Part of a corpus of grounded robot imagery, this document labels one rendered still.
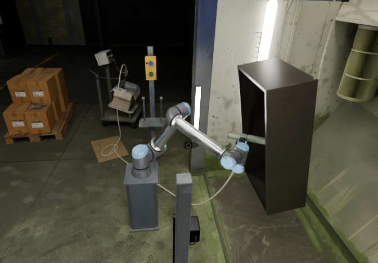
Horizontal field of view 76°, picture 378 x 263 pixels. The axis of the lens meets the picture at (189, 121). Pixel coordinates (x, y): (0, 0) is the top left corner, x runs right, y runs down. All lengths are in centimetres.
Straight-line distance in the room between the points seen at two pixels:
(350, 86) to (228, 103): 123
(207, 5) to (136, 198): 193
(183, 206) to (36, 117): 368
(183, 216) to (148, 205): 163
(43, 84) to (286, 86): 371
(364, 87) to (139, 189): 238
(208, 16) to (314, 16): 110
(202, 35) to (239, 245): 208
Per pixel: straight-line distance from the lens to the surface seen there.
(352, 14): 294
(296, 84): 172
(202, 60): 262
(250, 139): 199
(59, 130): 443
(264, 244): 272
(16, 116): 446
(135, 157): 222
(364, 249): 282
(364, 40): 287
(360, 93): 298
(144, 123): 289
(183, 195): 80
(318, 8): 297
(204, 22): 255
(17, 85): 468
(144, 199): 244
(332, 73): 329
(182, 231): 93
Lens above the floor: 216
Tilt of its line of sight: 28 degrees down
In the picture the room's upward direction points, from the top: 2 degrees clockwise
